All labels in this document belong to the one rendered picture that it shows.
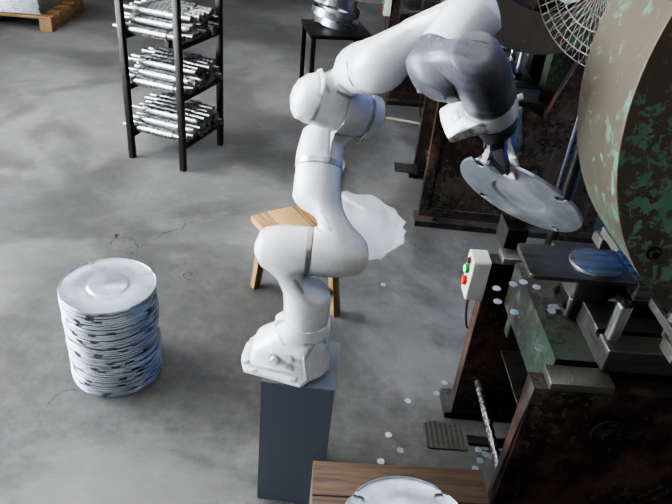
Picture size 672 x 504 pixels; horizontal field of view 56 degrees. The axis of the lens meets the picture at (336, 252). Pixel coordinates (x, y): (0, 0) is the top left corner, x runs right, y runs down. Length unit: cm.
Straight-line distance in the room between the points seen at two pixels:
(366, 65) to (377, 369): 131
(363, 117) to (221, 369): 116
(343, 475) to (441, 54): 95
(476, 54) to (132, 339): 143
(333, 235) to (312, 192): 11
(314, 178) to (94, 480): 109
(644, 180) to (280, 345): 92
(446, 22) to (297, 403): 97
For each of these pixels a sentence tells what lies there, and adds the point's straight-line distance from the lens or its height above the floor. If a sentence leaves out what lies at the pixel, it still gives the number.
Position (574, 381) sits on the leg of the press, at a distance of 148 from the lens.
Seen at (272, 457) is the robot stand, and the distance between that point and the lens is 179.
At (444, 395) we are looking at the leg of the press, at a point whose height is 3.
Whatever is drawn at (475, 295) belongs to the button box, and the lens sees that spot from 186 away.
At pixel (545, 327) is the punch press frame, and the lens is 160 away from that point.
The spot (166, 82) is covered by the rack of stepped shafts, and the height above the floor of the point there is 45.
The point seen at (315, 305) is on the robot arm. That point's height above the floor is 67.
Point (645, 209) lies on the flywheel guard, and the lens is 100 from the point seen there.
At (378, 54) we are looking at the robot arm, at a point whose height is 123.
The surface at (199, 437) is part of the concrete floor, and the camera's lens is 207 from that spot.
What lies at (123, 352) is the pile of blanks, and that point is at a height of 18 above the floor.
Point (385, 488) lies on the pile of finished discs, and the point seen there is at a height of 36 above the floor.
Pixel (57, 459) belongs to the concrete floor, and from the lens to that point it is 209.
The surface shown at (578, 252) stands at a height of 79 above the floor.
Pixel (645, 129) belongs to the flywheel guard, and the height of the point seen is 128.
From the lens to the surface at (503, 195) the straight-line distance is 151.
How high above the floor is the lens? 157
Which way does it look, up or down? 33 degrees down
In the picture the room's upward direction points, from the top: 6 degrees clockwise
